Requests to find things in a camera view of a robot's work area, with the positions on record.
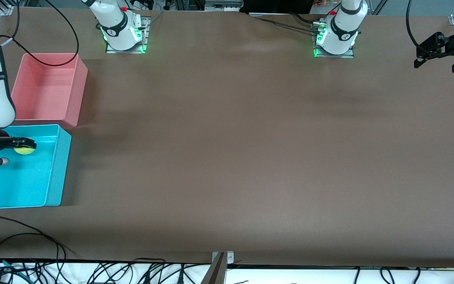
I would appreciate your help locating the yellow-green tennis ball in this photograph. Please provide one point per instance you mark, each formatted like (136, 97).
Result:
(25, 150)

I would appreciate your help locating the blue plastic bin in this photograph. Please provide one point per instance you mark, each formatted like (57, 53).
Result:
(22, 181)

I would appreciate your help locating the pink plastic bin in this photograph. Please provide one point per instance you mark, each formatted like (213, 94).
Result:
(45, 86)

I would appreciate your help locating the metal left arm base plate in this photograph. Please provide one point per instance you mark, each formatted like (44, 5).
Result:
(347, 55)

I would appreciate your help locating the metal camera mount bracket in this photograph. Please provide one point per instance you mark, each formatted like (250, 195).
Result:
(221, 268)

